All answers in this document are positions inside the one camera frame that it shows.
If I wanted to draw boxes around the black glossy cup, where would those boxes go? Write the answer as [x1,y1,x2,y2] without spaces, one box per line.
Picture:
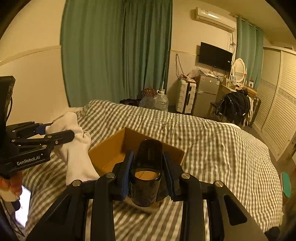
[129,139,168,208]

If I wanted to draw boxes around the white sock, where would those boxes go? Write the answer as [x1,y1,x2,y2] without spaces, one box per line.
[46,112,99,186]

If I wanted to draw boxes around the brown cardboard box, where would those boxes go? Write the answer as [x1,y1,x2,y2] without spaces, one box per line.
[88,128,185,181]

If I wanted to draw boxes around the person's left hand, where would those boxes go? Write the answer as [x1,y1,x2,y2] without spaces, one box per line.
[1,171,23,202]

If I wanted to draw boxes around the clear water jug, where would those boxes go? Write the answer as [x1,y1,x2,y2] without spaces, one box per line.
[139,89,169,111]

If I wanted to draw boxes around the smartphone with lit screen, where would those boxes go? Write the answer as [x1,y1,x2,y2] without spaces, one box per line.
[15,186,31,227]

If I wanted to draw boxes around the brown patterned bag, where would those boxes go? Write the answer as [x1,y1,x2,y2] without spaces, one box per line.
[142,88,158,98]

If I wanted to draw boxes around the white suitcase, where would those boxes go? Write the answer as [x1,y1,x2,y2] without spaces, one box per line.
[175,78,197,114]

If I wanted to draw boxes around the silver mini fridge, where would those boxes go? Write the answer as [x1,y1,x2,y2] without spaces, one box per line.
[193,74,220,118]

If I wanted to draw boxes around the black clothes on chair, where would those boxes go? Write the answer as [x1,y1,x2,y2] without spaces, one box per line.
[215,89,251,126]

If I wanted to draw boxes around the wooden dressing table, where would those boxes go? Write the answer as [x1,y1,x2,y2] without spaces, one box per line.
[217,81,258,110]

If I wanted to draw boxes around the large green curtain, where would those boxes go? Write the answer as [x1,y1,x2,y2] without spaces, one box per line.
[60,1,173,107]

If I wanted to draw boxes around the white louvred wardrobe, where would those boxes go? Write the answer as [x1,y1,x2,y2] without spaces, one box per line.
[253,46,295,161]

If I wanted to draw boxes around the teal round stool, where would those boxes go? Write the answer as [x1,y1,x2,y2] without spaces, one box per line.
[280,172,292,198]

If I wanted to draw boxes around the white oval vanity mirror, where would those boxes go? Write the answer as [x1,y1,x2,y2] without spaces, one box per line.
[230,58,247,83]

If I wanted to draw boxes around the small green curtain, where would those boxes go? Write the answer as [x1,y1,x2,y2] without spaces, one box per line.
[236,17,263,89]

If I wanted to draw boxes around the white air conditioner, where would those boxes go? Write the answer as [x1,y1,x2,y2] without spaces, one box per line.
[195,7,236,32]

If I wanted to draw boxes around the black wall television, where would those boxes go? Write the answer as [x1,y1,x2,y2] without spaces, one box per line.
[198,42,233,72]

